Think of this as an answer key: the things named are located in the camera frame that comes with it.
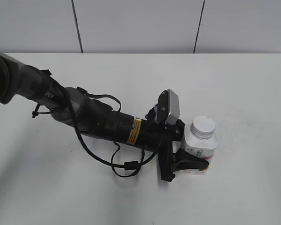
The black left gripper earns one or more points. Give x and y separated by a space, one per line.
161 138

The white yogurt drink bottle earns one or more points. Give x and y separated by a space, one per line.
201 148

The white screw cap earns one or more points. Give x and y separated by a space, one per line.
203 127

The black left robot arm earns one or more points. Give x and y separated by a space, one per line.
89 116

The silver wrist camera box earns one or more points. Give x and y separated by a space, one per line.
167 108

